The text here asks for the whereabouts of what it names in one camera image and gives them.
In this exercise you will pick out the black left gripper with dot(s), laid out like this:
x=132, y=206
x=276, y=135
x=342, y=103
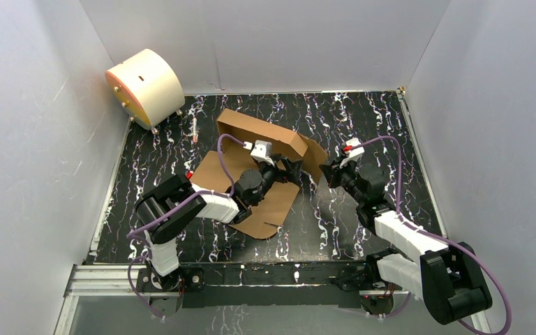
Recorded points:
x=282, y=166

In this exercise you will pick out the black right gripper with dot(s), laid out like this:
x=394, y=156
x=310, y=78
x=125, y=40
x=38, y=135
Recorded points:
x=332, y=172

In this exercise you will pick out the brown cardboard box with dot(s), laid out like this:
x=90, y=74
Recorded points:
x=222, y=167

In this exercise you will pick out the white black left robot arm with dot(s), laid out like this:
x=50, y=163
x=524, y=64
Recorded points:
x=167, y=210

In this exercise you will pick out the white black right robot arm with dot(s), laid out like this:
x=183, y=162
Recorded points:
x=448, y=280

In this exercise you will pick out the pink pen on table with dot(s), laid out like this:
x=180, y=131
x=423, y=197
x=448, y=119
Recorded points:
x=194, y=128

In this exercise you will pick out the cream cylindrical drum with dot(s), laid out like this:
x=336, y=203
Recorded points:
x=147, y=88

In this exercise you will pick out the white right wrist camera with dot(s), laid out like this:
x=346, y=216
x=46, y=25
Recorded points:
x=352, y=151

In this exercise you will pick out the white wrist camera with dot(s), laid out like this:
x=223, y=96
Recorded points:
x=260, y=151
x=352, y=151

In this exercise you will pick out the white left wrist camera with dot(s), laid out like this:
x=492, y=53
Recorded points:
x=260, y=151

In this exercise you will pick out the aluminium table edge rail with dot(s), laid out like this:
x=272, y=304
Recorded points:
x=401, y=93

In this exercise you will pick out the aluminium front frame rail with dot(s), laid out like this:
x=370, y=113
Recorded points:
x=101, y=280

